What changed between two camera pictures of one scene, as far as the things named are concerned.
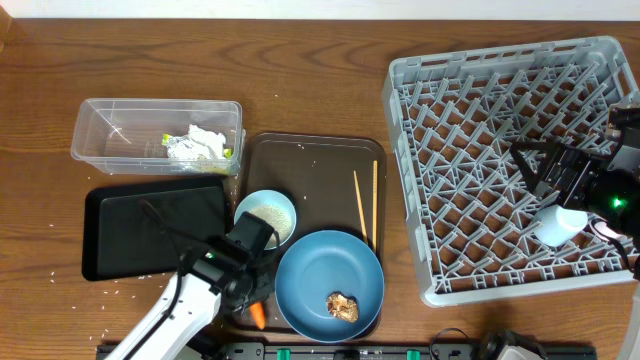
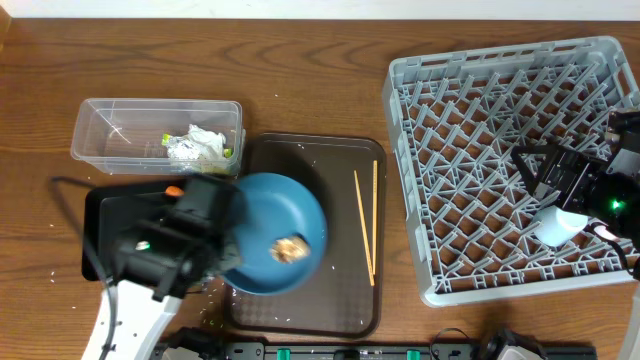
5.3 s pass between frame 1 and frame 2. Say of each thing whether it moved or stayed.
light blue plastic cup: stayed
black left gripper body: moved
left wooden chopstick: stayed
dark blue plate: moved
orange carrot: moved
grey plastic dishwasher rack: stayed
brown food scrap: moved
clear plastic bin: stayed
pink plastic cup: stayed
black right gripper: stayed
